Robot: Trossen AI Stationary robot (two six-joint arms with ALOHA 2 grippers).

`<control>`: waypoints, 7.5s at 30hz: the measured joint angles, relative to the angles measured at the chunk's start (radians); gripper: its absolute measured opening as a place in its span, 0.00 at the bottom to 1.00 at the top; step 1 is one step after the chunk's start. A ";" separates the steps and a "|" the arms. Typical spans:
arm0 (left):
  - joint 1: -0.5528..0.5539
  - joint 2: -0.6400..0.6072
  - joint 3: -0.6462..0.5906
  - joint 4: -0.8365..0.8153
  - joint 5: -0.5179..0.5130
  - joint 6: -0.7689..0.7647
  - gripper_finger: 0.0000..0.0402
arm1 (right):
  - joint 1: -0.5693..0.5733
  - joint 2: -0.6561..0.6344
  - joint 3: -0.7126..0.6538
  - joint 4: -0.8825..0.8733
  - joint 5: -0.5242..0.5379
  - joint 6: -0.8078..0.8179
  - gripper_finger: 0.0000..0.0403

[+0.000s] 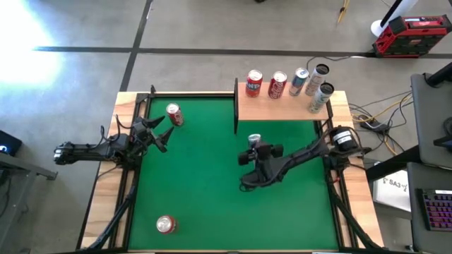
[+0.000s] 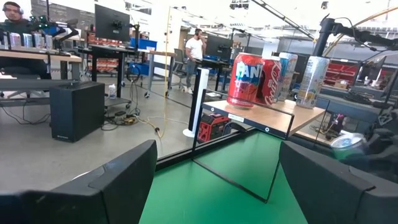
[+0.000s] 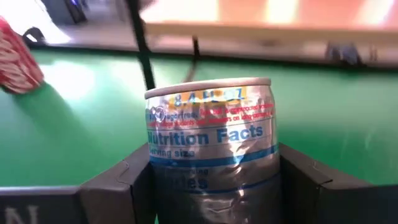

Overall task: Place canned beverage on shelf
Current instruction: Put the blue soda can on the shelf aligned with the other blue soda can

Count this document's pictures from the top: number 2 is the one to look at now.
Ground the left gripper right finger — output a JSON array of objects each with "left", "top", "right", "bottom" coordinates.
[{"left": 279, "top": 140, "right": 398, "bottom": 224}]

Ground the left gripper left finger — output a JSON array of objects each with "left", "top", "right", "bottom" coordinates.
[{"left": 0, "top": 139, "right": 159, "bottom": 224}]

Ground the blue silver Red Bull can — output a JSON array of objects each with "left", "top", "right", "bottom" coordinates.
[
  {"left": 329, "top": 132, "right": 370, "bottom": 161},
  {"left": 275, "top": 52, "right": 299, "bottom": 103}
]

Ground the tall white Celsius can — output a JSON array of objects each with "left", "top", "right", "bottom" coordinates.
[{"left": 295, "top": 55, "right": 330, "bottom": 110}]

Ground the red Coca-Cola can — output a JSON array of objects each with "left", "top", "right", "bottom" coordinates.
[{"left": 254, "top": 55, "right": 282, "bottom": 106}]

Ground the red Fanta strawberry can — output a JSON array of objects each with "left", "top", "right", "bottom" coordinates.
[{"left": 226, "top": 52, "right": 264, "bottom": 110}]

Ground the grey desk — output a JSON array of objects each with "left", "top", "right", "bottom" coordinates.
[{"left": 292, "top": 90, "right": 383, "bottom": 147}]

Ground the black computer tower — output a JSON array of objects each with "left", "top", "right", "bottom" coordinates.
[{"left": 49, "top": 81, "right": 106, "bottom": 143}]

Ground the red bin rack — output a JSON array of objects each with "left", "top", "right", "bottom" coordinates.
[{"left": 323, "top": 60, "right": 361, "bottom": 88}]

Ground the green table mat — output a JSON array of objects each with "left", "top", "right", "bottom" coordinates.
[{"left": 139, "top": 130, "right": 308, "bottom": 224}]

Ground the grey low bench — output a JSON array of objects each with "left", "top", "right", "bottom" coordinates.
[{"left": 0, "top": 77, "right": 75, "bottom": 106}]

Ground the blue storage bin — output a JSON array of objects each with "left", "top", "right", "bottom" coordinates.
[
  {"left": 129, "top": 62, "right": 150, "bottom": 77},
  {"left": 129, "top": 37, "right": 158, "bottom": 51}
]

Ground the white black tower fan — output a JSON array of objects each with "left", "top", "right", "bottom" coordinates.
[{"left": 182, "top": 67, "right": 211, "bottom": 138}]

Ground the black desk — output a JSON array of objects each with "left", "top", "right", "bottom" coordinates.
[{"left": 77, "top": 45, "right": 147, "bottom": 103}]

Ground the wooden desk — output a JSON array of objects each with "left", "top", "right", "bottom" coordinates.
[{"left": 0, "top": 49, "right": 82, "bottom": 82}]

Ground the wooden table on casters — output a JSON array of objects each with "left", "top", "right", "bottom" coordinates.
[{"left": 146, "top": 49, "right": 177, "bottom": 99}]

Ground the grey office chair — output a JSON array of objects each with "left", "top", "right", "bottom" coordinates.
[{"left": 172, "top": 48, "right": 187, "bottom": 91}]

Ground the large black monitor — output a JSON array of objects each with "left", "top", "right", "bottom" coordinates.
[{"left": 94, "top": 3, "right": 131, "bottom": 43}]

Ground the person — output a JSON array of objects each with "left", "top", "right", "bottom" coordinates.
[
  {"left": 185, "top": 27, "right": 208, "bottom": 95},
  {"left": 0, "top": 1, "right": 52, "bottom": 80}
]

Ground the floor cable bundle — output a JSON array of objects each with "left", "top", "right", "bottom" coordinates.
[{"left": 101, "top": 110, "right": 141, "bottom": 131}]

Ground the black aluminium rig frame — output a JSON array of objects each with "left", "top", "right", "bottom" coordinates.
[{"left": 154, "top": 129, "right": 254, "bottom": 172}]

